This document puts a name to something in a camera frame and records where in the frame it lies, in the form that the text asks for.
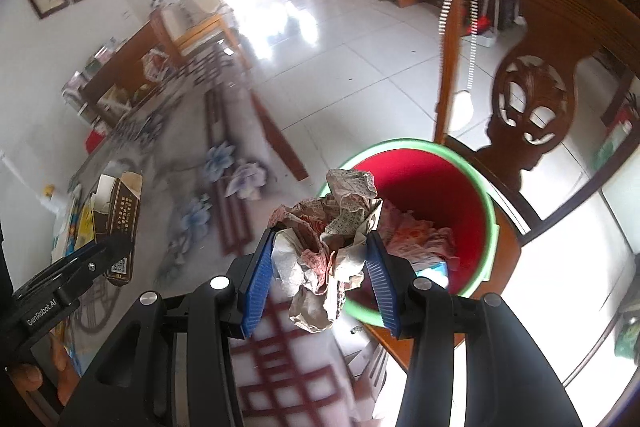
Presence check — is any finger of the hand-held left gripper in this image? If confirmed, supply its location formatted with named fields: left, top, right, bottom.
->
left=12, top=237, right=137, bottom=303

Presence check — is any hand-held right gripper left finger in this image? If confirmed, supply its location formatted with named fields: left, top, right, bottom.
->
left=57, top=228, right=277, bottom=427

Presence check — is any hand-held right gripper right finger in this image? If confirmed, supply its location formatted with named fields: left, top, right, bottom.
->
left=364, top=231, right=583, bottom=427

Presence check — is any brown carton box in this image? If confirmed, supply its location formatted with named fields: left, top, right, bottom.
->
left=92, top=171, right=143, bottom=289

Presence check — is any printed paper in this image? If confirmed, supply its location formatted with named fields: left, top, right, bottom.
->
left=270, top=168, right=383, bottom=334

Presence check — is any red bucket green rim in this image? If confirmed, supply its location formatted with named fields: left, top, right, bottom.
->
left=320, top=138, right=501, bottom=328

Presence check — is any person's left hand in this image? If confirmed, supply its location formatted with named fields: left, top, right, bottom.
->
left=6, top=347, right=81, bottom=408

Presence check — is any clear bottle yellow cap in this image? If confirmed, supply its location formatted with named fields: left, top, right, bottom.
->
left=40, top=184, right=68, bottom=218

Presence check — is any floral printed tablecloth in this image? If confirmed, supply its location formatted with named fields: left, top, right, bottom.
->
left=50, top=42, right=401, bottom=427

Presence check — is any wooden bench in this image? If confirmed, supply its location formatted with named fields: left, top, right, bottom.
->
left=82, top=2, right=251, bottom=118

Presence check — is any green white package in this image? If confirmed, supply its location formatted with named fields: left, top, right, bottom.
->
left=592, top=119, right=633, bottom=172

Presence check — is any red broom with dustpan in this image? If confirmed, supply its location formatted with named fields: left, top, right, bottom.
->
left=462, top=0, right=501, bottom=48

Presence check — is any carved wooden chair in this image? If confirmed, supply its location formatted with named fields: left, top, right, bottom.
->
left=350, top=0, right=640, bottom=408

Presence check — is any white wire rack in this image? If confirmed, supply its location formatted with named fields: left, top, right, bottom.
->
left=62, top=39, right=126, bottom=118

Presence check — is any white beaded cord with bulb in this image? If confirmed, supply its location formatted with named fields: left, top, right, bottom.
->
left=437, top=0, right=483, bottom=132

